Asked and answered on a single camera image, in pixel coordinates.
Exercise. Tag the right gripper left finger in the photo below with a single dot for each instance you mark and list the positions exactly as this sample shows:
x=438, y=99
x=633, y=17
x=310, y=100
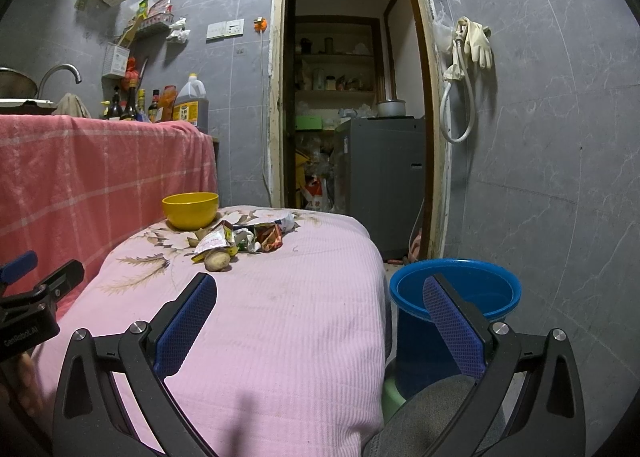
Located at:
x=90, y=418

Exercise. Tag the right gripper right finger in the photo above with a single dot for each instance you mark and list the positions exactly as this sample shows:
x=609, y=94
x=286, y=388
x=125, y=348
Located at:
x=548, y=418

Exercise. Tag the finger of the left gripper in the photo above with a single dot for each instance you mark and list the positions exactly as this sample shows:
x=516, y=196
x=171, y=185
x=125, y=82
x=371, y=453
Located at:
x=61, y=282
x=13, y=271

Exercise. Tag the brown potato piece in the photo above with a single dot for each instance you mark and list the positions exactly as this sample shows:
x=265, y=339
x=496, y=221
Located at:
x=217, y=261

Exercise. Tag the green wrapper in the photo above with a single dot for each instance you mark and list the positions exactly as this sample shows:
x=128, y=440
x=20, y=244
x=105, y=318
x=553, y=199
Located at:
x=245, y=240

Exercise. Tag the orange red wrapper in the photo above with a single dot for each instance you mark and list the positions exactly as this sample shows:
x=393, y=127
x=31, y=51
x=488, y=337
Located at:
x=269, y=236

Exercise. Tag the blue white plastic bag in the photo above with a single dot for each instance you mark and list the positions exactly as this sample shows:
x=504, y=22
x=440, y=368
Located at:
x=250, y=219

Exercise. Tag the left hand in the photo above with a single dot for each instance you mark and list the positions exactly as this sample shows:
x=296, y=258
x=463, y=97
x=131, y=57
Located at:
x=19, y=381

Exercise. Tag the red plaid cloth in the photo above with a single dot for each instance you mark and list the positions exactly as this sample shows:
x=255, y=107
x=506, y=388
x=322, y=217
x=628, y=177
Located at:
x=92, y=190

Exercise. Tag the blue plastic bucket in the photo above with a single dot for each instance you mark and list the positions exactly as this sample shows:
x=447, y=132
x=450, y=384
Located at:
x=444, y=309

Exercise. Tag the yellow plastic bowl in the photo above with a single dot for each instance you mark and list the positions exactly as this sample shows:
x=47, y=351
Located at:
x=191, y=210

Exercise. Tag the green stool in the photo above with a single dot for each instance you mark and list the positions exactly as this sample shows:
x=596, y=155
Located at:
x=392, y=400

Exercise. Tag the grey rag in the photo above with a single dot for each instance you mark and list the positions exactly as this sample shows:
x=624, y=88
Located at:
x=70, y=105

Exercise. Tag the dark sauce bottle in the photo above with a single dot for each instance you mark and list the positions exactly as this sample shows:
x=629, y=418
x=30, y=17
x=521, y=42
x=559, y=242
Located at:
x=130, y=112

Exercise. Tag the pink floral table cloth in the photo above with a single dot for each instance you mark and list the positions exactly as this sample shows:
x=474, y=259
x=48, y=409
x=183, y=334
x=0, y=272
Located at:
x=291, y=360

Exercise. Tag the large oil jug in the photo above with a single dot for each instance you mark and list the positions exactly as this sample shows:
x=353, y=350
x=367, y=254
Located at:
x=191, y=104

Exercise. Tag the red white sack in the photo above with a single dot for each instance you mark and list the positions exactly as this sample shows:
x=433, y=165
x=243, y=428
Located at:
x=315, y=192

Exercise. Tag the green box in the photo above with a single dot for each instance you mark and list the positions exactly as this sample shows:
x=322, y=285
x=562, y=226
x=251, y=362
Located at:
x=308, y=123

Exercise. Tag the grey washing machine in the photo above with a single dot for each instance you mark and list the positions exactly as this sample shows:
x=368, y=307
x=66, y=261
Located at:
x=379, y=178

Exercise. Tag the metal pot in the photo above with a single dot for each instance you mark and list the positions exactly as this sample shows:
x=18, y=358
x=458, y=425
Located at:
x=391, y=108

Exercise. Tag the cream rubber gloves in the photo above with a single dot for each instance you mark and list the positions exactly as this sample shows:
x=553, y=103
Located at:
x=472, y=43

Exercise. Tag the wooden door frame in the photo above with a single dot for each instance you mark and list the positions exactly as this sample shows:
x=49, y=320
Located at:
x=437, y=153

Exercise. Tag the wire wall shelf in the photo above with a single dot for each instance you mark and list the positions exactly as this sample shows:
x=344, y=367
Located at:
x=159, y=23

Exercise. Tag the wall socket panel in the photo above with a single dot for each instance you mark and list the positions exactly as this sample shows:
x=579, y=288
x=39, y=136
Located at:
x=224, y=30

